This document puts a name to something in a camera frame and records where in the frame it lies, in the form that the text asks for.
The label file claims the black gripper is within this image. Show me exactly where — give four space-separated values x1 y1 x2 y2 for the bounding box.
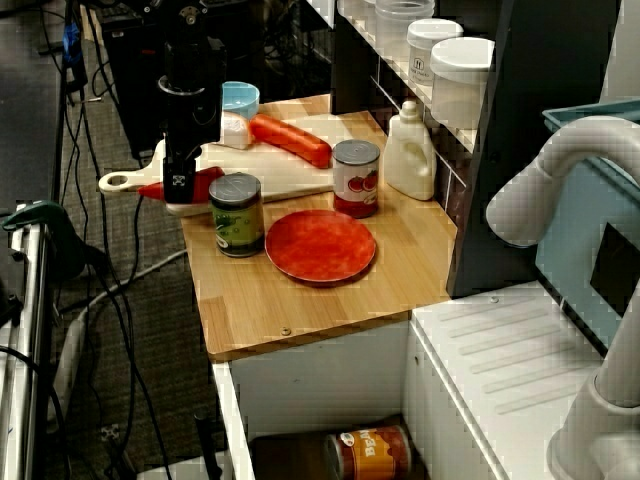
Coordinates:
162 88 224 205

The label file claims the red toy chili pepper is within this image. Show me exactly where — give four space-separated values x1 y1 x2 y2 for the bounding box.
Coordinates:
137 166 226 205

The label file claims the green toy pea can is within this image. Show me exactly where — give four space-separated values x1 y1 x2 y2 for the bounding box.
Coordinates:
208 173 264 259

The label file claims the black computer case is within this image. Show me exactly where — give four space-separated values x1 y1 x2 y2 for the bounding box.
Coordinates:
102 14 171 161

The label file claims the pale wooden cutting board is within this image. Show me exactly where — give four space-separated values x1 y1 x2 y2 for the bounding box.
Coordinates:
97 112 351 217

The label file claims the light blue bowl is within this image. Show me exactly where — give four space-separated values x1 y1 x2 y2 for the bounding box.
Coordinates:
221 81 261 117

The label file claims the dark green clamp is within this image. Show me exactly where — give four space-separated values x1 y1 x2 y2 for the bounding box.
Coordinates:
0 199 86 281

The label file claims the red plate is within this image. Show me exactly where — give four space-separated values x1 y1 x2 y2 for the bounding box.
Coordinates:
264 209 377 288

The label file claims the toy tomato can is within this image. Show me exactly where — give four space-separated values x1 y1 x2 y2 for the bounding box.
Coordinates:
332 140 381 220

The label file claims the blue tape wrap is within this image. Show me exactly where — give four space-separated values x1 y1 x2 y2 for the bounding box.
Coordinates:
62 22 84 66

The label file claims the black keyboard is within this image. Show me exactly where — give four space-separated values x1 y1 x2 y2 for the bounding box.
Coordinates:
94 0 146 24

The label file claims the white power strip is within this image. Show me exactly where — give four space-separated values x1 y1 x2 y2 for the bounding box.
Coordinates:
49 307 90 416

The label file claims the white toy detergent bottle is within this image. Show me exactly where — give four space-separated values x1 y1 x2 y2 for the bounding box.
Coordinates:
382 100 437 202

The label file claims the clear lidless plastic jar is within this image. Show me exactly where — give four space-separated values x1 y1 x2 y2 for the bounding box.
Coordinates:
374 0 437 61

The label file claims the small white-lid plastic jar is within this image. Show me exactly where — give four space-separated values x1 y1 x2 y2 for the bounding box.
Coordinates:
405 18 464 89

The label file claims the large white-lid plastic jar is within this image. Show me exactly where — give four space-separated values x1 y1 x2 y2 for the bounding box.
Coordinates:
428 36 496 132

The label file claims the orange toy bean can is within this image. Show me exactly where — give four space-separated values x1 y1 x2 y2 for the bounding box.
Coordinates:
327 424 414 480

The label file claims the dark grey shelf unit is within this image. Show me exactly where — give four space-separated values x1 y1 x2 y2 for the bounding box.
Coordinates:
329 0 621 301

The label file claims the white toy sink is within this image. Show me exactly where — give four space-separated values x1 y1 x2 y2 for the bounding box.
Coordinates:
212 279 609 480

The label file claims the grey toy faucet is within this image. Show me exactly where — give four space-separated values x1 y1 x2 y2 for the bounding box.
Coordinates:
485 115 640 480

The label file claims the blue plastic bin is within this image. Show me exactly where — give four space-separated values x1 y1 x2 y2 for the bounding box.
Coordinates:
534 98 640 359

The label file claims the white cable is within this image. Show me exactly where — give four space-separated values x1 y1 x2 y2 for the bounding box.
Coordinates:
84 248 189 309

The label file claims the aluminium frame rail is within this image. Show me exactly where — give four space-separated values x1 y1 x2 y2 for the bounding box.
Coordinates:
0 204 51 480

